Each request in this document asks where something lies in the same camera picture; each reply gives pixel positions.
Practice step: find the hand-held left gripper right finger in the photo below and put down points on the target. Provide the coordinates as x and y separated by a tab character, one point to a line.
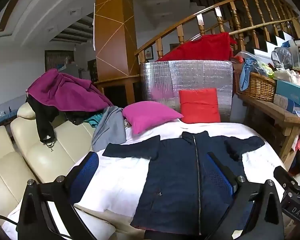
220	177

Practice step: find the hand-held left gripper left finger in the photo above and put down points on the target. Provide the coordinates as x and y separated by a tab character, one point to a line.
85	175

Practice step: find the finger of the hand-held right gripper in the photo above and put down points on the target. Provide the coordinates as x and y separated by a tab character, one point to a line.
285	177

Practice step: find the navy zip jacket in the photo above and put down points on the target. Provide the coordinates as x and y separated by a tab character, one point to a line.
180	170

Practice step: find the white bed sheet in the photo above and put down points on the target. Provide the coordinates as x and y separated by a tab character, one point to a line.
115	177

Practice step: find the grey garment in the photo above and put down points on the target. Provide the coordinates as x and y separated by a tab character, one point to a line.
110	130

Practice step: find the cream leather sofa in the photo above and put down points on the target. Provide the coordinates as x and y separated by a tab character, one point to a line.
35	155

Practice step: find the teal garment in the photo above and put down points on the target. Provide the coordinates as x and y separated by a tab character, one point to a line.
95	120

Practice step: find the wooden side table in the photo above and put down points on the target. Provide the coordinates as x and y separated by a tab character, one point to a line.
272	115

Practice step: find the black garment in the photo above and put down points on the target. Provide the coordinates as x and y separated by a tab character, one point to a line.
43	122

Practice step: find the red pillow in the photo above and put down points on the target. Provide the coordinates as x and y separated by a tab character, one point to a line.
199	106

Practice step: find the white cardboard box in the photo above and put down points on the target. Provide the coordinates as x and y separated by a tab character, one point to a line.
283	102

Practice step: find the magenta pillow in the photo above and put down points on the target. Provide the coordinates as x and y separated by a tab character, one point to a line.
146	116

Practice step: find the magenta fleece jacket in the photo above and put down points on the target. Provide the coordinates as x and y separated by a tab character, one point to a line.
62	92

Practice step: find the teal cardboard box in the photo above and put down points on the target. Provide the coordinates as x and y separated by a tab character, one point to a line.
292	91

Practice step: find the wicker basket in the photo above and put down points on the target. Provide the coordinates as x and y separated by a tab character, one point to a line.
258	86

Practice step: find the white plastic bag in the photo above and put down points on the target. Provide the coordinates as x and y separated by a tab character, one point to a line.
288	76

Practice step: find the light blue cloth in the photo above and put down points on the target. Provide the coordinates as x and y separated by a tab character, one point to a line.
246	71

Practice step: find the grey plastic bag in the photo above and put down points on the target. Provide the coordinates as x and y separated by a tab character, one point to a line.
282	58

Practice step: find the red garment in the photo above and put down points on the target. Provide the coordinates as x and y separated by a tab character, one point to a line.
202	47

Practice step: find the wooden pillar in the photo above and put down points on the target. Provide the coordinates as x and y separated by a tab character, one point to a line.
113	42

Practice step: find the wooden stair railing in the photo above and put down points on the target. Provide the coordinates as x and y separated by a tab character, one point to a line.
240	17

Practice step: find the dark framed wall picture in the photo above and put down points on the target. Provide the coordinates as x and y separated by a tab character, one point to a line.
58	60

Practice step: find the small framed wall picture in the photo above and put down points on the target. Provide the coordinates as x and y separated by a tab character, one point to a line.
148	53

